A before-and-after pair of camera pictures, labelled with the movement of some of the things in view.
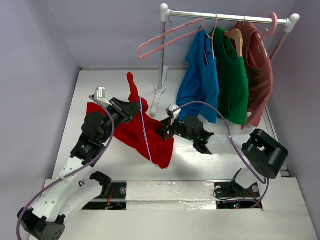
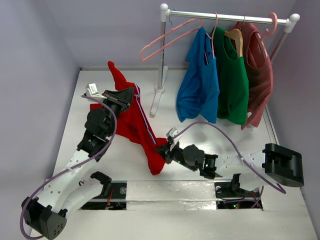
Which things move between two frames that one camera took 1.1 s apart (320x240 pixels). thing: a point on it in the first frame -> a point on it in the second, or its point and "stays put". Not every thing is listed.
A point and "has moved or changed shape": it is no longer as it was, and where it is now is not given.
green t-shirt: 233,78 stays put
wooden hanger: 237,34 stays put
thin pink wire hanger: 211,38 stays put
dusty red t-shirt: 260,72 stays put
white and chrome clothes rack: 290,21 stays put
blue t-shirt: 199,91 stays put
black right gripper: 171,128 -> 167,152
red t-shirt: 140,133 has moved or changed shape
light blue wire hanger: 145,130 -> 137,96
